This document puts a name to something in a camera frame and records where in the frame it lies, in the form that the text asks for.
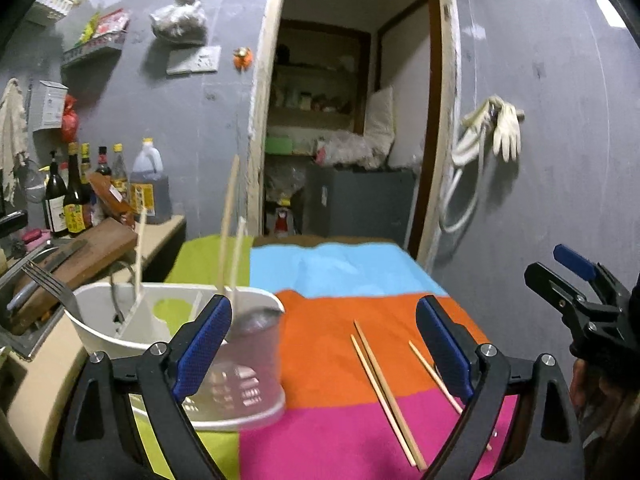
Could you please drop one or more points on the grey wall socket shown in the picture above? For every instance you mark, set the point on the grey wall socket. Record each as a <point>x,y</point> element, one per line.
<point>195,61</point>

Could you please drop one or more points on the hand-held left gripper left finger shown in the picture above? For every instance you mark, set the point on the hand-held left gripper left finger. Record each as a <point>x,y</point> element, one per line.
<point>205,340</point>

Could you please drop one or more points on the pink plastic item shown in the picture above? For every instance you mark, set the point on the pink plastic item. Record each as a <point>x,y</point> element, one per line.
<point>35,235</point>

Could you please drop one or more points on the cream rubber glove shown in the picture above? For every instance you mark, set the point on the cream rubber glove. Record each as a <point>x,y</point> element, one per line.
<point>507,130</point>
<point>477,115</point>

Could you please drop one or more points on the metal fork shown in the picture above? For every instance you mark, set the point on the metal fork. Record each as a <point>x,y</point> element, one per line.
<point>47,282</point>

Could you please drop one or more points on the dark capped sauce bottle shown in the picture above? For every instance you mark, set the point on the dark capped sauce bottle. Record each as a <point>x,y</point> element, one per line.
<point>103,162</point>

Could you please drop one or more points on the red bottle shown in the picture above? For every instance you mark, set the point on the red bottle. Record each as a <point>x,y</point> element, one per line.
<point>283,220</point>

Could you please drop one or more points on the wooden door frame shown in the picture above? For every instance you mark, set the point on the wooden door frame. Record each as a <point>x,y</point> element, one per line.
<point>260,110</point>

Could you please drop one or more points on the wooden cutting board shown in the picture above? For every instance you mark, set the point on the wooden cutting board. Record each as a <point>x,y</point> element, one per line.
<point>100,245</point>

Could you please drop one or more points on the white pillow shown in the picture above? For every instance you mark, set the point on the white pillow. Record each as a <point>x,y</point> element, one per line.
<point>380,120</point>

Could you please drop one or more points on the yellow capped sauce bottle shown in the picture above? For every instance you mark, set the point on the yellow capped sauce bottle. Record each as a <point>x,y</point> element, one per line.
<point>86,157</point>

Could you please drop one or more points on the wooden shelf unit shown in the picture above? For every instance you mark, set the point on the wooden shelf unit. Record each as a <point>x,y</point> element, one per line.
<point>310,117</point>

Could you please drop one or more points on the white towel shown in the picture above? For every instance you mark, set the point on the white towel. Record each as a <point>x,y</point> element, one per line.
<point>12,125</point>

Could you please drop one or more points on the grey wall shelf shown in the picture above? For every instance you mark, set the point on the grey wall shelf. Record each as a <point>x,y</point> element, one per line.
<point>92,52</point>

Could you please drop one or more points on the orange wall hook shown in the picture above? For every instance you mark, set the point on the orange wall hook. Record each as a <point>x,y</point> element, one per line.
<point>242,57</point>

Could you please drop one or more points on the person's right hand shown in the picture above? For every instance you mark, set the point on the person's right hand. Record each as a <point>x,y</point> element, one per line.
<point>582,385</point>

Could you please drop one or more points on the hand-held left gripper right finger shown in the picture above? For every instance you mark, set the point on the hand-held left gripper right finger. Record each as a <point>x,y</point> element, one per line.
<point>442,350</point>

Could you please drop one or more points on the brown packet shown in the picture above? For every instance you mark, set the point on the brown packet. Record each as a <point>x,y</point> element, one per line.
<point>112,200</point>

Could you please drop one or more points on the white wall rack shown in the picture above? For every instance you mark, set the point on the white wall rack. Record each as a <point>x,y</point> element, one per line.
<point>52,5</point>

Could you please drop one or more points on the red plastic bag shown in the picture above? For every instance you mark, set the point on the red plastic bag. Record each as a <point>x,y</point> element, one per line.
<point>70,122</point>

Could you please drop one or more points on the dark bottle white label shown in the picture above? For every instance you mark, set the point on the dark bottle white label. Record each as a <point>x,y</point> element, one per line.
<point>55,205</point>

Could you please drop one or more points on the stainless steel sink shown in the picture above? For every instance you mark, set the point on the stainless steel sink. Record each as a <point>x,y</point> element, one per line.
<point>20,345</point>

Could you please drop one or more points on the green box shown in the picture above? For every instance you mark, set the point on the green box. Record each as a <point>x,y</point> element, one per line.
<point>279,145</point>

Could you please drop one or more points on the dark bottle yellow label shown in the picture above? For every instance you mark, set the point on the dark bottle yellow label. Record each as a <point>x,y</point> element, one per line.
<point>75,210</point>

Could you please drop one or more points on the hanging clear plastic bag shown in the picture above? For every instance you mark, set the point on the hanging clear plastic bag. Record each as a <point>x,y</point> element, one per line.
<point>180,20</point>

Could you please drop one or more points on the clear yellow capped bottle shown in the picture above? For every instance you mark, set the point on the clear yellow capped bottle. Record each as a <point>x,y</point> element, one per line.
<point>119,172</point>

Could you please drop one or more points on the grey cabinet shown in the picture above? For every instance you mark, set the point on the grey cabinet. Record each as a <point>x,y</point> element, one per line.
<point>360,210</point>

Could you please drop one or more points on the grey wall box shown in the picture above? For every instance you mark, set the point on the grey wall box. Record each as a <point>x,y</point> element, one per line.
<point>47,107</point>

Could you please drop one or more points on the crumpled clear plastic bag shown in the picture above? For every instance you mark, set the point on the crumpled clear plastic bag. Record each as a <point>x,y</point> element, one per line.
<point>350,150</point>

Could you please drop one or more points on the white plastic utensil caddy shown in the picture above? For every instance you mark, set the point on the white plastic utensil caddy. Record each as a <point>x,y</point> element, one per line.
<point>100,330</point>

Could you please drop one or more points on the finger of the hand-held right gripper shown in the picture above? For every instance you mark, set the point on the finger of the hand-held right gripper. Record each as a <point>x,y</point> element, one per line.
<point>552,287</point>
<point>575,261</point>

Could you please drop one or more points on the red white seasoning packet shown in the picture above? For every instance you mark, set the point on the red white seasoning packet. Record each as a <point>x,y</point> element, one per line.
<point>112,25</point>

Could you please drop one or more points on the yellow seasoning packet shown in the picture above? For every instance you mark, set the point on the yellow seasoning packet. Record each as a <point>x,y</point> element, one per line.
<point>87,32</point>

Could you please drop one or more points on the colourful striped cloth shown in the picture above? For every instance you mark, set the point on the colourful striped cloth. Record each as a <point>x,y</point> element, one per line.
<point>325,360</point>

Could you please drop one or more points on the large oil jug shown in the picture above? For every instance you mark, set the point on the large oil jug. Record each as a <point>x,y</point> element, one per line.
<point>150,185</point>

